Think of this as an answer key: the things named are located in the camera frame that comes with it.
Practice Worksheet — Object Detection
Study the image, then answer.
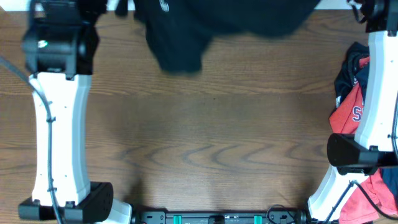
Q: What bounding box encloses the black polo shirt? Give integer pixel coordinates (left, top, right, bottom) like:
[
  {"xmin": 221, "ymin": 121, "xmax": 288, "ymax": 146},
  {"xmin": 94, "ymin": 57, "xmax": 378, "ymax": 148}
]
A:
[{"xmin": 133, "ymin": 0, "xmax": 319, "ymax": 73}]

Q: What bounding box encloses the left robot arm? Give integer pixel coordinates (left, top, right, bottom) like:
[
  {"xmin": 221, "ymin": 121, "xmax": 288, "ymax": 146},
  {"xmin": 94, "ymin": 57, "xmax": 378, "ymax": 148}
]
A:
[{"xmin": 18, "ymin": 1, "xmax": 136, "ymax": 223}]

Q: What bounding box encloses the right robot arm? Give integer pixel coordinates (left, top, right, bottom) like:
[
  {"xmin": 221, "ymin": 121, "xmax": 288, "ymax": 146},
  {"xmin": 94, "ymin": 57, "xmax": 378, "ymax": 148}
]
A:
[{"xmin": 298, "ymin": 0, "xmax": 397, "ymax": 223}]

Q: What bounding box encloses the red printed shirt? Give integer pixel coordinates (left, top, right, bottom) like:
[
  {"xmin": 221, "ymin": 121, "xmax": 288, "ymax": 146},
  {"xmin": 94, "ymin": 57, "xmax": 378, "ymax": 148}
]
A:
[{"xmin": 330, "ymin": 58, "xmax": 397, "ymax": 223}]

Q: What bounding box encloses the navy blue shirt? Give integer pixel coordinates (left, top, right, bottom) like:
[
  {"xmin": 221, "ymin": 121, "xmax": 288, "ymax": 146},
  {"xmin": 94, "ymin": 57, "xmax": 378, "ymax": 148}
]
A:
[{"xmin": 355, "ymin": 62, "xmax": 397, "ymax": 201}]

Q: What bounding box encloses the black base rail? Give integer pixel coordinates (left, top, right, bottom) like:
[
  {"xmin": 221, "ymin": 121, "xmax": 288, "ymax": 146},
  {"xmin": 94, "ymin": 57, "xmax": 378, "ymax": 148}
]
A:
[{"xmin": 136, "ymin": 208, "xmax": 310, "ymax": 224}]

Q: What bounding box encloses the left black cable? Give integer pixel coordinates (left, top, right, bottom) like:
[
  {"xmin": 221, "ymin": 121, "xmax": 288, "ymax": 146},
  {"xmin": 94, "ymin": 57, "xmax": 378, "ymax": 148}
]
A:
[{"xmin": 0, "ymin": 0, "xmax": 63, "ymax": 224}]

